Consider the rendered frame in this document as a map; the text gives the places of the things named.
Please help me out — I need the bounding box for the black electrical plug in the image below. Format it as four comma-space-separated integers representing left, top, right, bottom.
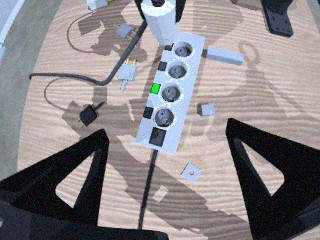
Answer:
76, 102, 103, 128

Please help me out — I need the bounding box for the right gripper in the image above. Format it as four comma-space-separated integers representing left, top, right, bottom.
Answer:
134, 0, 186, 22

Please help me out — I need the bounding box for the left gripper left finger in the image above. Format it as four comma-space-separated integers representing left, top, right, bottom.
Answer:
0, 129, 109, 226

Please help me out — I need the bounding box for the white power strip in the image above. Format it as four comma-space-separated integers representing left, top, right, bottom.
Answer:
135, 32, 205, 155

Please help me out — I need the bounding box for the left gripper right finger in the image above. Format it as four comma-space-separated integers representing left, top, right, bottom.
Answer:
225, 118, 320, 240

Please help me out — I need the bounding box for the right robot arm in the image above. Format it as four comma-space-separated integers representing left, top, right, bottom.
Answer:
261, 0, 294, 37

